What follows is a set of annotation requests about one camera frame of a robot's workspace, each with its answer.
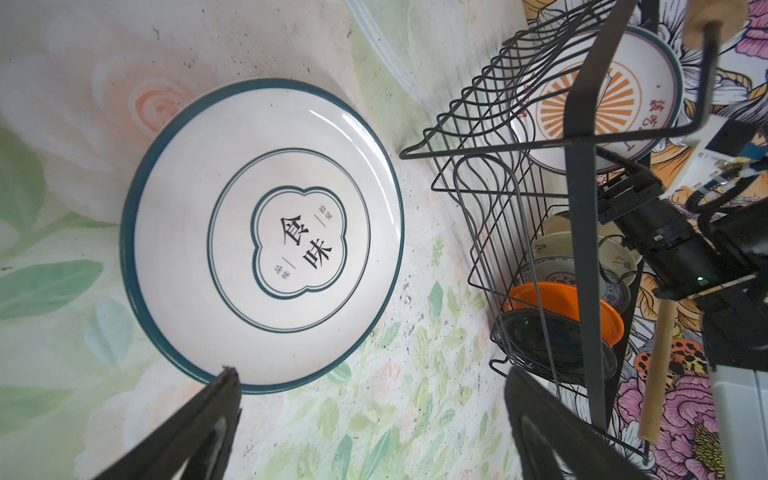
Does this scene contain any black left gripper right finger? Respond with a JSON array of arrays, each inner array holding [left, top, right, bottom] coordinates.
[[504, 367, 646, 479]]

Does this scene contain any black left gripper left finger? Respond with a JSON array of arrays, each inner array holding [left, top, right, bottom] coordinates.
[[97, 367, 242, 479]]

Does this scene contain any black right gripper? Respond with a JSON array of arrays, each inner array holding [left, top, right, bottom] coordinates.
[[598, 164, 729, 297]]

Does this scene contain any black small plate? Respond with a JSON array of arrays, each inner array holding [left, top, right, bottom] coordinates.
[[491, 309, 586, 386]]

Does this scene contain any white plate orange pattern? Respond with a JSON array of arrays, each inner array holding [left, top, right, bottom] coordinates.
[[510, 26, 683, 143]]

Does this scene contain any black wire dish rack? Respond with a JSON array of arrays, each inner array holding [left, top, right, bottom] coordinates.
[[398, 0, 751, 463]]

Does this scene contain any white plate grey pattern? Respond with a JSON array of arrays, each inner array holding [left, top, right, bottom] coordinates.
[[120, 79, 405, 395]]

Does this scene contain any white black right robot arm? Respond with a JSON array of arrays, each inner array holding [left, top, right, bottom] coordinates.
[[598, 160, 767, 479]]

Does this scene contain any beige small plate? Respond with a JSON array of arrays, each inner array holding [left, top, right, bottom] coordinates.
[[532, 231, 642, 277]]

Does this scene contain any dark grey small plate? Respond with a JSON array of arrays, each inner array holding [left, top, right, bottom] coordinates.
[[515, 256, 631, 314]]

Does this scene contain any orange small plate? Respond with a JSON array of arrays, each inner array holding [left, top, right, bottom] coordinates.
[[502, 281, 625, 346]]

